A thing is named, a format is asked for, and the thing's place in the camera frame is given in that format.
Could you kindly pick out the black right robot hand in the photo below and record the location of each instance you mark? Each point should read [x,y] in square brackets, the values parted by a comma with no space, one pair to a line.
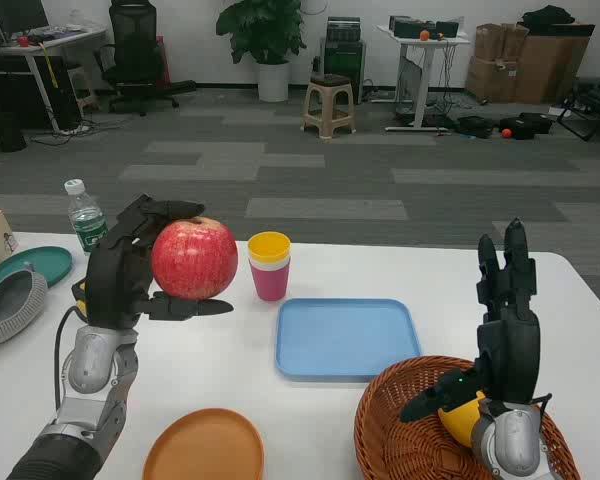
[515,350]

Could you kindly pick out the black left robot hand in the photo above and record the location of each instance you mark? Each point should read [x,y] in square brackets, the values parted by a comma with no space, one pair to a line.
[110,280]

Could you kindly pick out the red apple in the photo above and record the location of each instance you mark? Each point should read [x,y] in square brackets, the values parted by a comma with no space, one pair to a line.
[195,260]

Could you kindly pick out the teal round plate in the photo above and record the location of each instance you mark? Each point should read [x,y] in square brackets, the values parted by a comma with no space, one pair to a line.
[40,262]

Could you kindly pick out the yellow round fruit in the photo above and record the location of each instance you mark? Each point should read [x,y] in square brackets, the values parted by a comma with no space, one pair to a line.
[460,422]

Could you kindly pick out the orange round plate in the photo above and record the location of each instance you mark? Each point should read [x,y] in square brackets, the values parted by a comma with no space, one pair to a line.
[205,447]

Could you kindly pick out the yellow black remote control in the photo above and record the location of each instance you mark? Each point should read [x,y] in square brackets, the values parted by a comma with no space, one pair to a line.
[81,304]

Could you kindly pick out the clear water bottle green label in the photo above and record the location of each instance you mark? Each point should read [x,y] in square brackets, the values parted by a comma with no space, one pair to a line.
[86,220]

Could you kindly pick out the grey woven bowl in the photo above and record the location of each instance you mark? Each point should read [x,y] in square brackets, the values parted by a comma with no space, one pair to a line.
[10,320]

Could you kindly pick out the brown wicker basket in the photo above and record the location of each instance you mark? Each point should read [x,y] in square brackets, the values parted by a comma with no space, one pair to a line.
[405,440]

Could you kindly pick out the pink plastic cup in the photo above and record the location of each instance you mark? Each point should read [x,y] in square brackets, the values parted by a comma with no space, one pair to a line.
[270,282]

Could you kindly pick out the yellow plastic cup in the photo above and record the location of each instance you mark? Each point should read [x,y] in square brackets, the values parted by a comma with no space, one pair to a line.
[268,247]

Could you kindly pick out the blue rectangular tray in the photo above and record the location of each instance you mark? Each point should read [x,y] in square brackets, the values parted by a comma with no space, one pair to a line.
[345,337]

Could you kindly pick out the white plastic cup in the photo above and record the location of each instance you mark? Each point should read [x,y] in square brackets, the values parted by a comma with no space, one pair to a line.
[285,263]

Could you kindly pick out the black waste bin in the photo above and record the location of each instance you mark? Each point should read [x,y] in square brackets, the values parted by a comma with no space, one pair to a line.
[5,132]

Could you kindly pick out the black under-desk cabinet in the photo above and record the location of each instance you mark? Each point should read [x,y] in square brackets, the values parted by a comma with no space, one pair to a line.
[25,90]

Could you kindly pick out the black office chair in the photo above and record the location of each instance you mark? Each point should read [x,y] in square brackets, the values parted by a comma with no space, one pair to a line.
[132,55]

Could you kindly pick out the black floor bag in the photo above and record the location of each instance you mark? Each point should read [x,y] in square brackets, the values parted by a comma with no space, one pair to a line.
[530,124]
[475,126]

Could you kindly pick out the white office desk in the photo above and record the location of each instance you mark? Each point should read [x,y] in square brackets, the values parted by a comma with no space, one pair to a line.
[55,42]

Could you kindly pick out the white plant pot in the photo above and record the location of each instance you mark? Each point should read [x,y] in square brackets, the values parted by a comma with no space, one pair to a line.
[274,82]

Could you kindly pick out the black computer monitor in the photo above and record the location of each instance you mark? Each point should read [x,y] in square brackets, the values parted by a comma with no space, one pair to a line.
[20,14]

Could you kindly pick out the beige plastic stool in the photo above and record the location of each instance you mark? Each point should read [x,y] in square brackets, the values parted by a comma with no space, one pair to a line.
[328,97]

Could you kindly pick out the stacked brown cardboard boxes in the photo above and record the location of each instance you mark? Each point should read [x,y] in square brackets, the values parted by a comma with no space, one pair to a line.
[492,65]

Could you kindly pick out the large brown cardboard box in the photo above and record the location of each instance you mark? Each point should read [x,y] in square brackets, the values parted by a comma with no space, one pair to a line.
[555,65]

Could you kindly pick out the green potted plant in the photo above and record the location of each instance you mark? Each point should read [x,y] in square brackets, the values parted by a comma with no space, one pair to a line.
[262,27]

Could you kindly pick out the white standing desk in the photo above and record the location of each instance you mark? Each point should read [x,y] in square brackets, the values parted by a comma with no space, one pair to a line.
[422,50]

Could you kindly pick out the black green computer case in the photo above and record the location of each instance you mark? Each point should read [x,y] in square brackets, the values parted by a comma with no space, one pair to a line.
[343,67]

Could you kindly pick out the black bag on boxes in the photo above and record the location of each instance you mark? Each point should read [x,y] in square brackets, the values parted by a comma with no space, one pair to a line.
[547,16]

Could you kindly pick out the black equipment on desk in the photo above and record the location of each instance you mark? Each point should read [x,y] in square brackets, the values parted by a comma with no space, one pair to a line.
[410,27]

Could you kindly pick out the black crate on case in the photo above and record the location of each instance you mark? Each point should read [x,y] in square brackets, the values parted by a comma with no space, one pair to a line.
[343,29]

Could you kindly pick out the black folded frame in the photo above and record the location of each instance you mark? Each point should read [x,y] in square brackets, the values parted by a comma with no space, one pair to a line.
[590,105]

